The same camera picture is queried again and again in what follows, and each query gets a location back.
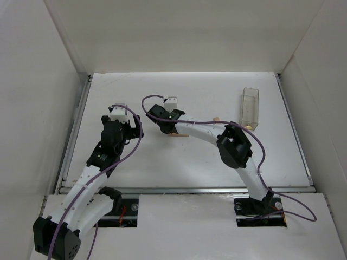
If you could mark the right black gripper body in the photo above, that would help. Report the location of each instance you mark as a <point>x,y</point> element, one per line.
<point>156,111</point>

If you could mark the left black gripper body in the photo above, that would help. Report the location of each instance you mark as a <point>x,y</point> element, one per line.
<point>131,127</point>

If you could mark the large light wood block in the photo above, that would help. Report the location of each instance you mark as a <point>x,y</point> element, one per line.
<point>178,135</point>

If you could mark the clear plastic box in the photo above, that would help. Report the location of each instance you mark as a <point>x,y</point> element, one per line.
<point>249,109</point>

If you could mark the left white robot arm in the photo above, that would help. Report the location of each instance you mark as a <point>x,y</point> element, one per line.
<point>59,235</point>

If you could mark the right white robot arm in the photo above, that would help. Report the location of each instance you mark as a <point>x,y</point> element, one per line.
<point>233,145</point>

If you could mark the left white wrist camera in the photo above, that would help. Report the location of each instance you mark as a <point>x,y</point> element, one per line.
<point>118,113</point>

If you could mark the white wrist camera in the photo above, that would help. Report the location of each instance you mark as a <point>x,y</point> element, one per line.
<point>170,103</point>
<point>118,113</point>

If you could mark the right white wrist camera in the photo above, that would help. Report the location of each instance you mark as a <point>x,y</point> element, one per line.
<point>170,103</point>

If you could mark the aluminium left rail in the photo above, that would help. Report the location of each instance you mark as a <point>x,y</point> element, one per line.
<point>72,133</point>

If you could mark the aluminium rail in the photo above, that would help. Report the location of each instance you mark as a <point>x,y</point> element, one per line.
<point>200,190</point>
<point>72,133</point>
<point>301,152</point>

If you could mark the aluminium front rail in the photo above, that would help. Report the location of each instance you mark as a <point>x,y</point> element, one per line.
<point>200,190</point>

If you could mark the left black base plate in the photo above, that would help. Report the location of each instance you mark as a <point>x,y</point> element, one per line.
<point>125,217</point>

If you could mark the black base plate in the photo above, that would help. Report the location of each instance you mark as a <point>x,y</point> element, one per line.
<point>125,217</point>
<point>251,214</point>

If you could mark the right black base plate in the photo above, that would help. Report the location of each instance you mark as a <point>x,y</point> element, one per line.
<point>251,214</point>

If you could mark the aluminium right rail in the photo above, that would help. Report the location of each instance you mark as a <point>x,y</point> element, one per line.
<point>301,152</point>

